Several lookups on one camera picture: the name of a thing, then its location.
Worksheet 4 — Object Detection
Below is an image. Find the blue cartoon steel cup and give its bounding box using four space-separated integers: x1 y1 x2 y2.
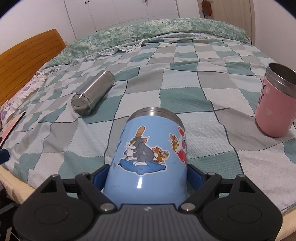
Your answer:
103 107 188 207

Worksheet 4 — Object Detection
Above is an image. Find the pink steel cup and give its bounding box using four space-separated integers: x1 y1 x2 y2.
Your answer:
255 63 295 138

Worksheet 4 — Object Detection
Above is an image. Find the pink phone on bed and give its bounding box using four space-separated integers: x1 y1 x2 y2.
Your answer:
1 111 26 146

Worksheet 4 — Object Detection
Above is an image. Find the floral ruffled pillow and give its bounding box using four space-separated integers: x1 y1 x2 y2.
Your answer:
1 72 48 130

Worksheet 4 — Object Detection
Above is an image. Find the silver steel flask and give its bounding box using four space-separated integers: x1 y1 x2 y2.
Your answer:
71 70 115 116

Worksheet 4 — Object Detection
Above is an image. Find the wooden headboard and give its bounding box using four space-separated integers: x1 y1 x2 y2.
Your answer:
0 29 66 104

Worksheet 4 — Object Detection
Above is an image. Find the checkered green bed sheet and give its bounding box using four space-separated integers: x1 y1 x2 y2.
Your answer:
1 38 295 211

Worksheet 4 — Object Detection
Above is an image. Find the green floral quilt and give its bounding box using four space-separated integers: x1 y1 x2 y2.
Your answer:
43 18 251 68

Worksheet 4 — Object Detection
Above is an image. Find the white wardrobe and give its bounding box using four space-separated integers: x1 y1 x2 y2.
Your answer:
64 0 200 40

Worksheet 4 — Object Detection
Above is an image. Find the wooden door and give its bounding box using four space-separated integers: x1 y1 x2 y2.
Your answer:
198 0 255 44

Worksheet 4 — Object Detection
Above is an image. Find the brown plush toy on handle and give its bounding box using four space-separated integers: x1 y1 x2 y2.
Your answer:
201 0 213 17

